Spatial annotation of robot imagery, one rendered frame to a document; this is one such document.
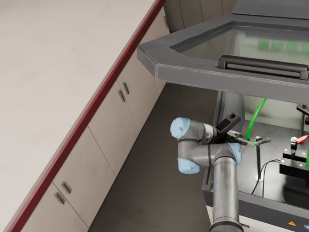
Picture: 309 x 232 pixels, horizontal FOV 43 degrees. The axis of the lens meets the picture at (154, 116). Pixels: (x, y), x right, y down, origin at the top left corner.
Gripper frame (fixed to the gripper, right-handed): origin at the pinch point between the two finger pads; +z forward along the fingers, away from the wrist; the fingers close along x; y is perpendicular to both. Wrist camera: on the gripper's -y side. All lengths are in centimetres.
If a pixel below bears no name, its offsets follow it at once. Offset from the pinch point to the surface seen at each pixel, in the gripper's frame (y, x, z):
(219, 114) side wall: -0.7, -22.4, 1.3
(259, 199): 23.9, 4.0, 20.0
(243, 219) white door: 40.4, -4.3, 28.3
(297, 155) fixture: 1.5, -1.1, 35.2
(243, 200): 27.5, 0.5, 15.6
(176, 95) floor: 34, -179, 87
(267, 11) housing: -49, -25, 2
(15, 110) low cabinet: 68, -145, -52
